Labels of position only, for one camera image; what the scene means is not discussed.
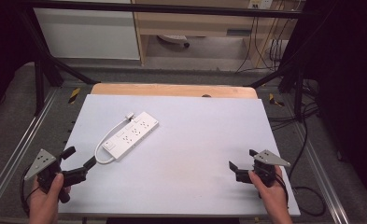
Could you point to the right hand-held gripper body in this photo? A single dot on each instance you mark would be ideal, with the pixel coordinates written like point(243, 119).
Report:
point(265, 169)

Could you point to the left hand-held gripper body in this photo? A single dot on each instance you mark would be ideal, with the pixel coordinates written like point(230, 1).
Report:
point(43, 161)

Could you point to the person's right hand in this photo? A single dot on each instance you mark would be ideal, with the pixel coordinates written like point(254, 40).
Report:
point(274, 199)

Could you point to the person's left hand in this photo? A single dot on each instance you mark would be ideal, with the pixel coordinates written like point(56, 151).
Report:
point(45, 202)

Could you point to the white power strip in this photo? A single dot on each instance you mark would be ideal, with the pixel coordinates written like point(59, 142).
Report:
point(131, 135)

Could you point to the yellow black tape marker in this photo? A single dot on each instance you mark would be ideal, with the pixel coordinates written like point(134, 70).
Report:
point(74, 95)
point(274, 100)

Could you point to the white plug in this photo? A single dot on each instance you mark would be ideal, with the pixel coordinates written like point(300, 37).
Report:
point(129, 116)

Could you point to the wooden board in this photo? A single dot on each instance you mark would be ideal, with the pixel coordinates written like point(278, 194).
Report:
point(172, 90)

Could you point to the black curtain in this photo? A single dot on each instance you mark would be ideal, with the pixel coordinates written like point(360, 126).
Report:
point(3, 46)
point(343, 77)

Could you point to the white cabinet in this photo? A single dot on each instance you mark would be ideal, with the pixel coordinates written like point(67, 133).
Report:
point(84, 34)

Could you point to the wooden shelf unit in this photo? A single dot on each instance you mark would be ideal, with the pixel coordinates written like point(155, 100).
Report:
point(203, 23)

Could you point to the grey power strip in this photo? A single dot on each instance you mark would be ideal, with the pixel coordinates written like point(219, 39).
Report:
point(173, 39)

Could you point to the aluminium floor rail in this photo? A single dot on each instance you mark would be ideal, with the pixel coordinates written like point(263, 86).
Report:
point(321, 174)
point(19, 143)

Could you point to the white wall socket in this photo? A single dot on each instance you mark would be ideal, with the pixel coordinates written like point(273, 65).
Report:
point(260, 3)

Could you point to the black metal frame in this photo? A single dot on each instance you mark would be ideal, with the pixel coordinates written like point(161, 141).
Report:
point(172, 8)

